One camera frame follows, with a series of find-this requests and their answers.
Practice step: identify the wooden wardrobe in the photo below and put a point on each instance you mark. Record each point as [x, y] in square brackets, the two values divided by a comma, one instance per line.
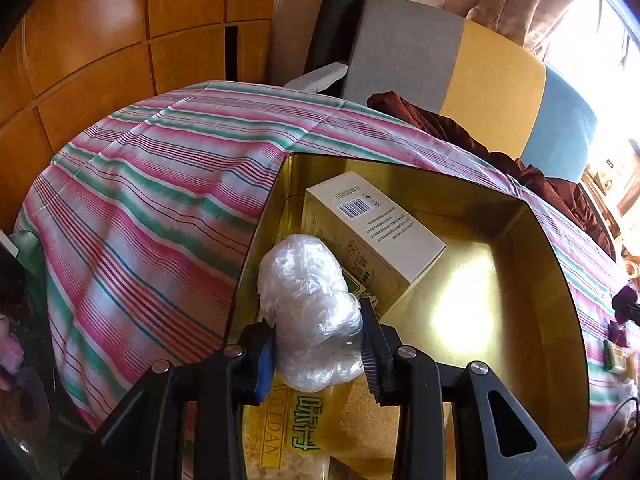
[100, 20]

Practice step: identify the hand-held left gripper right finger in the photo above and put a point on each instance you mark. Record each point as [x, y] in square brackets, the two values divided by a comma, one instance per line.
[375, 355]

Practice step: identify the brown cloth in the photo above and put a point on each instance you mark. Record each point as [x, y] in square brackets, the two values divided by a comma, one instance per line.
[450, 130]

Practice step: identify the grey yellow blue chair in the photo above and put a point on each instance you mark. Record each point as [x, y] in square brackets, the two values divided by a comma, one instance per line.
[495, 80]

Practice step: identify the clear plastic wrap ball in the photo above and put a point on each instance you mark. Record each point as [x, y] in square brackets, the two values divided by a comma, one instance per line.
[310, 310]

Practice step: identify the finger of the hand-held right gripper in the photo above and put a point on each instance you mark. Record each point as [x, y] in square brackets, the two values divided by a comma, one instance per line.
[627, 302]

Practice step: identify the green yellow snack packet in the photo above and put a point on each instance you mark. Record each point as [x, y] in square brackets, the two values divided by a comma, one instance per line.
[295, 435]

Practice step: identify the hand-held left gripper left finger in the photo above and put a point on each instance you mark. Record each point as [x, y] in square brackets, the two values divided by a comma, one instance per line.
[265, 365]

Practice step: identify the black rolled mat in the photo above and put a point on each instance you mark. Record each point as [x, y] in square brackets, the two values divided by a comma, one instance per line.
[332, 25]

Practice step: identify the white carton box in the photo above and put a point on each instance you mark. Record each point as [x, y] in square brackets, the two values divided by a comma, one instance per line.
[380, 225]

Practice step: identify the small green box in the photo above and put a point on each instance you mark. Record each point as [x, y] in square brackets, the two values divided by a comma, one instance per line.
[620, 360]

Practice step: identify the gold metal tin box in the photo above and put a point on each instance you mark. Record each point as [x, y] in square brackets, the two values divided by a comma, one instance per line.
[475, 270]

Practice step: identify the beige patterned curtain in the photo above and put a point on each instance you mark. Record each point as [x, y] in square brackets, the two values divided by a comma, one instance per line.
[520, 0]

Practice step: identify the striped tablecloth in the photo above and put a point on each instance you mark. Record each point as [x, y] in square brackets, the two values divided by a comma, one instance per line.
[150, 185]

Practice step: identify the pink cloth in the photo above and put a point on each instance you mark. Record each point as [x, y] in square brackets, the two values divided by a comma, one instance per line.
[10, 350]

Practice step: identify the window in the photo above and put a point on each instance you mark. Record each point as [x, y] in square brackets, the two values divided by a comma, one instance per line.
[600, 35]

